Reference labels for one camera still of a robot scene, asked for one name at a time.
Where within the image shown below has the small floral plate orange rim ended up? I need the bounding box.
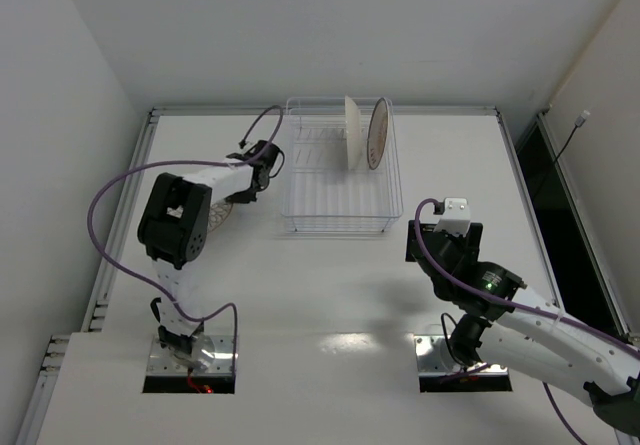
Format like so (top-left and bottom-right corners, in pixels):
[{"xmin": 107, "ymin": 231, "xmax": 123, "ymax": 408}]
[{"xmin": 207, "ymin": 201, "xmax": 234, "ymax": 234}]

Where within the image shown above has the large floral plate orange rim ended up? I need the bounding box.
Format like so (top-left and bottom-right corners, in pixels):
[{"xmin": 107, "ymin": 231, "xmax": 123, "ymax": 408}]
[{"xmin": 344, "ymin": 96, "xmax": 362, "ymax": 170}]

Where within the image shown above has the white plate orange sunburst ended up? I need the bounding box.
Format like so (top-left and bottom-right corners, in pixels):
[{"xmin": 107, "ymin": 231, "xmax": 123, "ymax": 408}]
[{"xmin": 366, "ymin": 97, "xmax": 391, "ymax": 170}]

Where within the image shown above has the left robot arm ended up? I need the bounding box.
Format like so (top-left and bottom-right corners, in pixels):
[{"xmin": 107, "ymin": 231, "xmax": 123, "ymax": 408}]
[{"xmin": 137, "ymin": 140, "xmax": 285, "ymax": 369}]

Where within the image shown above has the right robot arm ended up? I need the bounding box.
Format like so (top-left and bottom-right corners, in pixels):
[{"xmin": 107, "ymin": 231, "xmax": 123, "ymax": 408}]
[{"xmin": 406, "ymin": 218, "xmax": 639, "ymax": 436}]

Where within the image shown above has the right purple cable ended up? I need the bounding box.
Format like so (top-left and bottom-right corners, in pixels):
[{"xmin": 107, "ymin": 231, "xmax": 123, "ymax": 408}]
[{"xmin": 414, "ymin": 197, "xmax": 640, "ymax": 445}]

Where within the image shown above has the purple cable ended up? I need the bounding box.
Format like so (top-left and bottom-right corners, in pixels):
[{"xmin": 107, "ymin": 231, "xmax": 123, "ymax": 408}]
[
  {"xmin": 87, "ymin": 104, "xmax": 285, "ymax": 366},
  {"xmin": 414, "ymin": 197, "xmax": 640, "ymax": 445}
]

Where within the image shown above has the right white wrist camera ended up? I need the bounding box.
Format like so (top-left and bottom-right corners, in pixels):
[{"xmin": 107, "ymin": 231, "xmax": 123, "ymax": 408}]
[{"xmin": 434, "ymin": 197, "xmax": 471, "ymax": 237}]

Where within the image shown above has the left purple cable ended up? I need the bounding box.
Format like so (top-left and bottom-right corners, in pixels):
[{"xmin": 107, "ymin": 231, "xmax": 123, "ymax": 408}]
[{"xmin": 87, "ymin": 104, "xmax": 285, "ymax": 366}]

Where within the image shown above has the white wire dish rack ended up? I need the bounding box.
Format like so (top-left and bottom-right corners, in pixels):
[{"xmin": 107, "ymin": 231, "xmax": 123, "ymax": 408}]
[{"xmin": 282, "ymin": 95, "xmax": 404, "ymax": 235}]

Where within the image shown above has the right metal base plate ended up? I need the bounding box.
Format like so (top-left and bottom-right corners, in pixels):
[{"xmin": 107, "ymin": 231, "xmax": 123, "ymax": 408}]
[{"xmin": 413, "ymin": 333, "xmax": 508, "ymax": 378}]

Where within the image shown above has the metal base plate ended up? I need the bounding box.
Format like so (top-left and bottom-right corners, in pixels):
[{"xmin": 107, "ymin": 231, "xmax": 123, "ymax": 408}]
[
  {"xmin": 146, "ymin": 335, "xmax": 237, "ymax": 378},
  {"xmin": 413, "ymin": 333, "xmax": 508, "ymax": 378}
]

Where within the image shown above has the black wall cable white plug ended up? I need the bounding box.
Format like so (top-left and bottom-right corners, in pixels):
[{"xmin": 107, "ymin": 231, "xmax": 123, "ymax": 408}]
[{"xmin": 551, "ymin": 110, "xmax": 591, "ymax": 167}]

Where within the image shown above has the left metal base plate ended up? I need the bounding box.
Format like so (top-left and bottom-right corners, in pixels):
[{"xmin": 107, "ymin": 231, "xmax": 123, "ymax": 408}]
[{"xmin": 146, "ymin": 335, "xmax": 237, "ymax": 378}]

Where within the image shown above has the aluminium table frame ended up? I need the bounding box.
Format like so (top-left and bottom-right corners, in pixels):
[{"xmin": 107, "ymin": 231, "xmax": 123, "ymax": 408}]
[{"xmin": 38, "ymin": 107, "xmax": 631, "ymax": 444}]

